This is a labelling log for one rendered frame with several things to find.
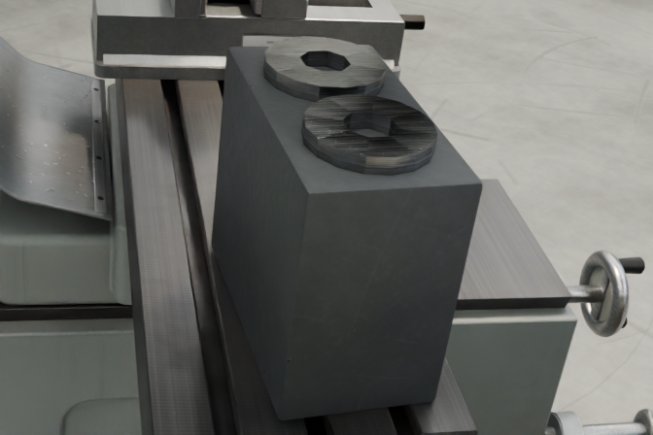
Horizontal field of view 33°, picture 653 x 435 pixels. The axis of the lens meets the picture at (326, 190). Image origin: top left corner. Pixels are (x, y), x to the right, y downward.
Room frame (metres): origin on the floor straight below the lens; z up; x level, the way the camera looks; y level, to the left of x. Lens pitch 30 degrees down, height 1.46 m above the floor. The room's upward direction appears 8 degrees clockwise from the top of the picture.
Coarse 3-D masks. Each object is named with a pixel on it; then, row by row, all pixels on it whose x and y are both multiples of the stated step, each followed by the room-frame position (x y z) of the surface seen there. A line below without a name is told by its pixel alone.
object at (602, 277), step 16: (592, 256) 1.27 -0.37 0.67; (608, 256) 1.24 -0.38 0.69; (592, 272) 1.27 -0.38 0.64; (608, 272) 1.22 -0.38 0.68; (624, 272) 1.22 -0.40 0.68; (640, 272) 1.24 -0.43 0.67; (576, 288) 1.23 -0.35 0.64; (592, 288) 1.23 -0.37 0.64; (608, 288) 1.23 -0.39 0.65; (624, 288) 1.20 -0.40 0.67; (592, 304) 1.25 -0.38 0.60; (608, 304) 1.22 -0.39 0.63; (624, 304) 1.19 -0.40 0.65; (592, 320) 1.23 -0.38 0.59; (608, 320) 1.19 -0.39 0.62; (624, 320) 1.19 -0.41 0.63; (608, 336) 1.20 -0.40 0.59
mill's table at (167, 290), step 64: (128, 128) 0.97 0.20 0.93; (192, 128) 0.99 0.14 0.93; (128, 192) 0.88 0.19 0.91; (192, 192) 0.90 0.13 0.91; (128, 256) 0.85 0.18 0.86; (192, 256) 0.79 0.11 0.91; (192, 320) 0.67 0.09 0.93; (192, 384) 0.60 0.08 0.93; (256, 384) 0.61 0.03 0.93; (448, 384) 0.64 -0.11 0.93
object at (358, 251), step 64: (256, 64) 0.75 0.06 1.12; (320, 64) 0.76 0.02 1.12; (384, 64) 0.78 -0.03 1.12; (256, 128) 0.68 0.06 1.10; (320, 128) 0.63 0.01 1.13; (384, 128) 0.67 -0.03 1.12; (256, 192) 0.67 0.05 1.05; (320, 192) 0.58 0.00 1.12; (384, 192) 0.59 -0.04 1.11; (448, 192) 0.61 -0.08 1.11; (256, 256) 0.66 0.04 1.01; (320, 256) 0.58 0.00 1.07; (384, 256) 0.59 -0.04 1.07; (448, 256) 0.61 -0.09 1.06; (256, 320) 0.64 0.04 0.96; (320, 320) 0.58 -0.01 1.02; (384, 320) 0.60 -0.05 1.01; (448, 320) 0.61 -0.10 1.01; (320, 384) 0.58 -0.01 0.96; (384, 384) 0.60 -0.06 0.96
